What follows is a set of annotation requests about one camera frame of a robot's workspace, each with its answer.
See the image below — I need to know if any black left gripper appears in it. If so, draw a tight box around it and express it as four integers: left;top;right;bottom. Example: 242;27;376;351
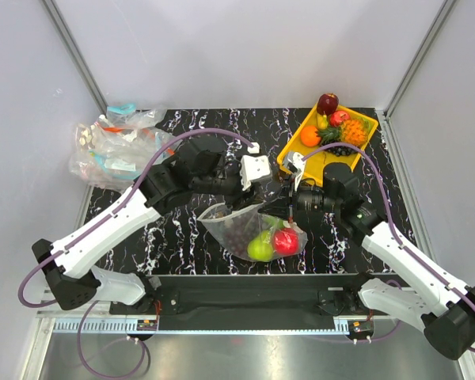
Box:
192;155;264;210

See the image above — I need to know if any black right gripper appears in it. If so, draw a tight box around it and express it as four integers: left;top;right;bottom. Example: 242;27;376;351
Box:
258;173;340;224

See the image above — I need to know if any bright red apple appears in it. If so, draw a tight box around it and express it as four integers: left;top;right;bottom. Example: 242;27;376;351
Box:
272;228;298;256

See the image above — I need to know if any dark purple grape bunch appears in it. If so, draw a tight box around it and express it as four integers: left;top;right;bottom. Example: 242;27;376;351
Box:
222;217;260;255

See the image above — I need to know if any clear zip top bag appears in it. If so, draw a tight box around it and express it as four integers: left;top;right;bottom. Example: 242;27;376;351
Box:
198;203;307;262

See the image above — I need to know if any smooth green apple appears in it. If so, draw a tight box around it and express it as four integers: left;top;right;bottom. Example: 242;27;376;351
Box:
247;230;274;262

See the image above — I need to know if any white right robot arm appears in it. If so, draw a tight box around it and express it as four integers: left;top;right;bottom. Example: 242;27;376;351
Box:
262;162;475;360

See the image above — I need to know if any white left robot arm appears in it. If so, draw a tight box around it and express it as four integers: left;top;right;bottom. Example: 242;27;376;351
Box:
32;150;271;314

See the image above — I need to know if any pile of clear zip bags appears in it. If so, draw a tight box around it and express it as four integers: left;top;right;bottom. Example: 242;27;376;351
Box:
69;103;173;192

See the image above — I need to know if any yellow plastic fruit tray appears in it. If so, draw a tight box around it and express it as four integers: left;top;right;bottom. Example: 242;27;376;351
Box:
276;105;378;185

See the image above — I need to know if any black grape bunch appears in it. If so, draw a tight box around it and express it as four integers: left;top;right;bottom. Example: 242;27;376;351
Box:
326;146;356;157

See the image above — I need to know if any orange fruit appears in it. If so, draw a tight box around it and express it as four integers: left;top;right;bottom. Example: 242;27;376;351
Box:
299;125;321;147

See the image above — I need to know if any small yellow fruit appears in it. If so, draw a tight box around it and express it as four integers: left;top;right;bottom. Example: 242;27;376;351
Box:
317;114;329;130

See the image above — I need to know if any orange pineapple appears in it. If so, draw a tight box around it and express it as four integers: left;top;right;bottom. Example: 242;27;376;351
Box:
340;119;369;148

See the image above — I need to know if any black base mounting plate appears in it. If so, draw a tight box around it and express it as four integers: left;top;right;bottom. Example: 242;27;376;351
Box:
109;272;389;316

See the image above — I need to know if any dark red apple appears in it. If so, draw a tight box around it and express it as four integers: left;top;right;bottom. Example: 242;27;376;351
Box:
317;93;339;116

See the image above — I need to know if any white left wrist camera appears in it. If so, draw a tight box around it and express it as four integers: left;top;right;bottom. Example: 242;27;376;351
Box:
239;142;272;191

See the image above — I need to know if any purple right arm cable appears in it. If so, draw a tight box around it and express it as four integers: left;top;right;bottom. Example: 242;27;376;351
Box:
300;142;475;355

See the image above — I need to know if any aluminium frame rail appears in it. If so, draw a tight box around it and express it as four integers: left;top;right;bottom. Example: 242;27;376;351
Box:
35;287;468;336

